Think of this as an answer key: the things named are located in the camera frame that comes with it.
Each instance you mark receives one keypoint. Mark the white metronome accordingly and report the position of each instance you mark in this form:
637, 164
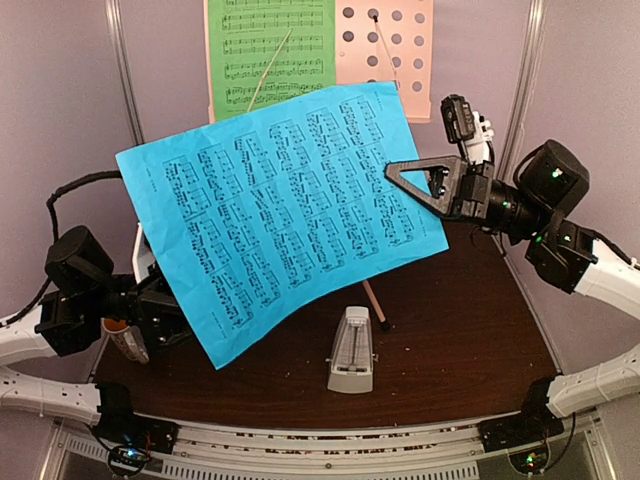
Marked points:
351, 361

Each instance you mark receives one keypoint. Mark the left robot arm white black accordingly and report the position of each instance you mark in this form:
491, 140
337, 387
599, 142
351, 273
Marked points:
63, 322

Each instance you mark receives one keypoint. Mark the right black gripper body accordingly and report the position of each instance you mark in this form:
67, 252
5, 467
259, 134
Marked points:
474, 200

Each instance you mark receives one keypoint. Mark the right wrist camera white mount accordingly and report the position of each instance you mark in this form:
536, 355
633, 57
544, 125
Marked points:
466, 128

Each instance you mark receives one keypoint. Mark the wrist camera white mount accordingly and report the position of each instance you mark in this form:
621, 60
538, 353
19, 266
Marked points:
142, 256
466, 128

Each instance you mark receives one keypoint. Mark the aluminium corner post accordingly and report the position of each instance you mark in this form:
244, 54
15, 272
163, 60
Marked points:
529, 64
117, 37

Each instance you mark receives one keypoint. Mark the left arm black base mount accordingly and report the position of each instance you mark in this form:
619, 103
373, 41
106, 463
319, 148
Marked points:
119, 423

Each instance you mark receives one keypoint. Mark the pink folding music stand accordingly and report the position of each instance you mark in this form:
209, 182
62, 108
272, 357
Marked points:
385, 41

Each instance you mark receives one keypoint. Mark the blue sheet music paper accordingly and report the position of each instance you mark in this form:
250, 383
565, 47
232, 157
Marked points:
254, 217

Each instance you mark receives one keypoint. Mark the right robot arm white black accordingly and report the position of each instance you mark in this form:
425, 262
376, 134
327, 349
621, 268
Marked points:
547, 185

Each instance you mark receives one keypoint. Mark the right aluminium corner post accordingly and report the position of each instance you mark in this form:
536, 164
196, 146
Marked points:
529, 64

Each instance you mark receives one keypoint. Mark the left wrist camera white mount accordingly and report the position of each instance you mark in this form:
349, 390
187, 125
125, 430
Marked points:
142, 256

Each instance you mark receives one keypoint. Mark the green sheet music paper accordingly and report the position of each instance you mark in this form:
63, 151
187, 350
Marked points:
264, 52

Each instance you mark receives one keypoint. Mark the white patterned mug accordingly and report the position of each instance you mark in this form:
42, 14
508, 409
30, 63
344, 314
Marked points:
127, 338

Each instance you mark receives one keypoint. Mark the left aluminium corner post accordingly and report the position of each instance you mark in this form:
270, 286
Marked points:
117, 37

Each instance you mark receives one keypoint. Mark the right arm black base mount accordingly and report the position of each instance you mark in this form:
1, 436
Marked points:
533, 423

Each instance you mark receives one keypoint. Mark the front aluminium rail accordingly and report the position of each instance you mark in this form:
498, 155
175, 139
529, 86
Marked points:
450, 450

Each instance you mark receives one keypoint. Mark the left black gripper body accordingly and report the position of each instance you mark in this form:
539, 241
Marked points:
156, 282

